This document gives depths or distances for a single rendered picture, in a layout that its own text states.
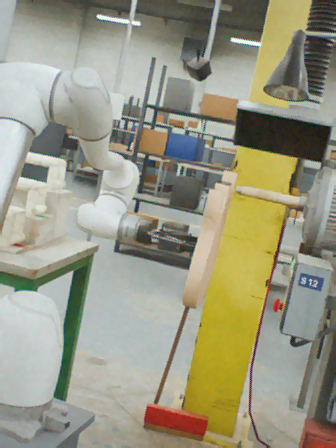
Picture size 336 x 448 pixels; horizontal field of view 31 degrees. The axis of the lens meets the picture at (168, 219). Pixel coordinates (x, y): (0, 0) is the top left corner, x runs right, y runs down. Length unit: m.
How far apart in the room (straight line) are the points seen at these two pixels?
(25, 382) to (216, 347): 1.75
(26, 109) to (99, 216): 0.56
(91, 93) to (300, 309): 0.77
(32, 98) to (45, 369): 0.64
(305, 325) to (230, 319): 1.30
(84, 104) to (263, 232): 1.54
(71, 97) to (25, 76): 0.13
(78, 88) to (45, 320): 0.55
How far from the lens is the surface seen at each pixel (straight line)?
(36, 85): 1.54
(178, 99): 6.92
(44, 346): 1.32
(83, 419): 1.48
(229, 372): 3.02
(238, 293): 2.91
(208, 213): 1.75
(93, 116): 1.53
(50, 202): 2.19
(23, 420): 1.38
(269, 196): 1.95
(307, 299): 1.65
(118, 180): 2.00
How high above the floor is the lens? 1.36
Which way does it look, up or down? 7 degrees down
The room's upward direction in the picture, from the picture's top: 12 degrees clockwise
